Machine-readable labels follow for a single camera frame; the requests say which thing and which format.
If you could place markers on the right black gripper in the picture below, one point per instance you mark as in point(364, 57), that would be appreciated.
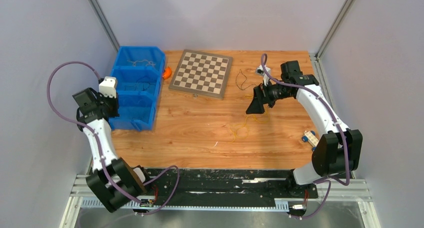
point(261, 96)

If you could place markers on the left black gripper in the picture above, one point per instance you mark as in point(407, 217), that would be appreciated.
point(114, 101)

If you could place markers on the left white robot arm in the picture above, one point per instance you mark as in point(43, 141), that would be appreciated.
point(115, 183)

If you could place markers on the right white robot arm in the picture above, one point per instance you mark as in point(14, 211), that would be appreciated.
point(338, 150)

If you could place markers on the blue plastic bin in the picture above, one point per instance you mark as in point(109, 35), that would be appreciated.
point(138, 70)

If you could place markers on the white blue toy block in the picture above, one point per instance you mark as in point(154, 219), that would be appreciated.
point(311, 138)

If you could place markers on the checkerboard calibration board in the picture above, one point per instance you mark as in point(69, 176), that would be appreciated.
point(202, 73)

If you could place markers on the orange small object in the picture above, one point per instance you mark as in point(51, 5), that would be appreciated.
point(167, 73)

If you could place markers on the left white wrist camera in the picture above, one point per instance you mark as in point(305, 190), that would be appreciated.
point(107, 87)

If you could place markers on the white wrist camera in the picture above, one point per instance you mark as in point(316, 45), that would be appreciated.
point(107, 87)
point(263, 71)

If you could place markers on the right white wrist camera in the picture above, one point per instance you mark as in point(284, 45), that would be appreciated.
point(263, 71)

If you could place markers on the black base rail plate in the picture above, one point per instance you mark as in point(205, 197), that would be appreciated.
point(226, 188)

